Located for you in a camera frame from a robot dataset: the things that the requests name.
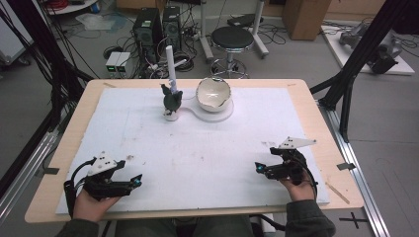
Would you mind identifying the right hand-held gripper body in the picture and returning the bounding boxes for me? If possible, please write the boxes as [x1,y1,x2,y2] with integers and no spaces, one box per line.
[265,136,317,186]

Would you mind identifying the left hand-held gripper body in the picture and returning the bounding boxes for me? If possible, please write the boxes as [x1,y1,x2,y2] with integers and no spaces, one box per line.
[82,151,135,201]

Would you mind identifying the dark figurine with white base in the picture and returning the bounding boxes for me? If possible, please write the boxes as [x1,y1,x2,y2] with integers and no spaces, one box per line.
[160,83,184,122]

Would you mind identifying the white stand with post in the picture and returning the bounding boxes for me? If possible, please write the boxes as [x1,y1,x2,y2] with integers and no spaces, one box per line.
[159,44,235,123]

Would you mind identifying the person's left hand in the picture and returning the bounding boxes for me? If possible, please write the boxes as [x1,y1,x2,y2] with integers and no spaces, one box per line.
[72,190,122,223]

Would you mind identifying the person's right hand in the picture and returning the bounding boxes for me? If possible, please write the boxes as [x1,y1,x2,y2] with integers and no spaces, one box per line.
[280,177,316,201]

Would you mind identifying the white foam mat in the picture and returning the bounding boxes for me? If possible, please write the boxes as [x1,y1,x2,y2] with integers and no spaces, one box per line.
[55,87,330,215]

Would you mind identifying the thin wooden stick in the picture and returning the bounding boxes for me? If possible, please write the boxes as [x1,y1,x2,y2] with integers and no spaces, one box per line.
[325,182,351,205]

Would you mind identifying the person's legs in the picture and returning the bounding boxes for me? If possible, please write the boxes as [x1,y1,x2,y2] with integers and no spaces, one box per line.
[115,215,255,237]

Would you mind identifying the black tape cross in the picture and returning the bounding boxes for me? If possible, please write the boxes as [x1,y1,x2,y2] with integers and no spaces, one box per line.
[339,211,369,230]

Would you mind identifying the white eggshell bowl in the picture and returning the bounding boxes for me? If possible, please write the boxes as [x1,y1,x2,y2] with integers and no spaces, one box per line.
[196,76,232,113]

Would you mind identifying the white power supply box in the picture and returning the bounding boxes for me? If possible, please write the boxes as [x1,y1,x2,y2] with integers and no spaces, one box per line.
[105,51,124,73]
[115,52,131,73]

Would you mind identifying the white floor platform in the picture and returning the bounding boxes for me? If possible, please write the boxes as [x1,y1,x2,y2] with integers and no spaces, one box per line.
[320,24,416,76]

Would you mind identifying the white table leg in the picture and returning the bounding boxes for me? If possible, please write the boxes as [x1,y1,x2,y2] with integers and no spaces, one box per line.
[199,0,215,63]
[251,0,270,58]

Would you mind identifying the black round stool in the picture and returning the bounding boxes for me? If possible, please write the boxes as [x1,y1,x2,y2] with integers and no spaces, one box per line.
[209,26,255,79]

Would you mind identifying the black computer tower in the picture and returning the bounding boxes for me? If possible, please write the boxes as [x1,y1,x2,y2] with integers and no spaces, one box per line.
[162,5,182,53]
[132,7,164,63]

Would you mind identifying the brown cardboard box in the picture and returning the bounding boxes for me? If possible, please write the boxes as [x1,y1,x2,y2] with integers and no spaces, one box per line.
[282,0,332,41]

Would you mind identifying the grey device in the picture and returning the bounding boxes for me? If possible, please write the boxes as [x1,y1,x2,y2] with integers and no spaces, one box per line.
[339,23,370,47]

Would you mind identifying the black device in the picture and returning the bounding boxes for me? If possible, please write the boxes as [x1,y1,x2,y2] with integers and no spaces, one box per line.
[367,31,404,75]

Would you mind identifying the clear plastic sheet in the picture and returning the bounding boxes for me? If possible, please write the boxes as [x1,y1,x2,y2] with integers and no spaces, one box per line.
[75,13,129,33]

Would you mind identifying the round white table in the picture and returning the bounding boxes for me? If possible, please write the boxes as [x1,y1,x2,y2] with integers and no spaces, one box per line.
[45,0,100,16]

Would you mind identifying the right hand-held gripper cable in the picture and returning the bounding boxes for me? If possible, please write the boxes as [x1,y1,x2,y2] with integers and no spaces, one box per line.
[294,157,320,198]

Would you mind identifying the hand-held gripper cable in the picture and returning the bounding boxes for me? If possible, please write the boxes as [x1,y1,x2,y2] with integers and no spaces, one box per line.
[63,157,98,219]
[294,157,320,198]

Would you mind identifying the left hand-held gripper cable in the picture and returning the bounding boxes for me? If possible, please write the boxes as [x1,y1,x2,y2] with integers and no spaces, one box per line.
[63,157,98,219]

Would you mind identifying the black cable under table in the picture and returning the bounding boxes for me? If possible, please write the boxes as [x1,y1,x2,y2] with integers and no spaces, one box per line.
[248,214,288,233]

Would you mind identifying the aluminium rail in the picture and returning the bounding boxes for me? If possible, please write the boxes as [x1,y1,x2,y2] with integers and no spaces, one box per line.
[317,100,391,237]
[0,131,60,225]

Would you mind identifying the black metal frame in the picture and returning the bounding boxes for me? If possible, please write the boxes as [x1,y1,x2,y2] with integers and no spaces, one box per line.
[0,0,95,198]
[309,0,419,143]

